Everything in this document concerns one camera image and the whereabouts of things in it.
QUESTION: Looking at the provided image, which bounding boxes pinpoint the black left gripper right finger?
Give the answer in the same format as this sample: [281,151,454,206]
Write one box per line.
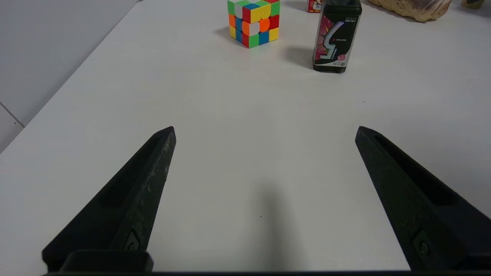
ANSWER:
[355,126,491,271]

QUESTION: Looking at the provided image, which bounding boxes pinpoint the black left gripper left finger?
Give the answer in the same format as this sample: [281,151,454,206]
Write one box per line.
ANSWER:
[42,126,177,273]

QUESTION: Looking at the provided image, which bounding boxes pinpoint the black chewing gum bottle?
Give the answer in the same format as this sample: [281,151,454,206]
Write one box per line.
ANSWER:
[313,0,362,73]

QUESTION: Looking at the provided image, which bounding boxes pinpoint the brown bread in plastic wrap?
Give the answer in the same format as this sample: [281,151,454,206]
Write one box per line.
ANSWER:
[368,0,453,22]

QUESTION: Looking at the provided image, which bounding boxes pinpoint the multicoloured puzzle cube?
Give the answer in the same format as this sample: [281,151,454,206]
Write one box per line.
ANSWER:
[227,0,281,49]

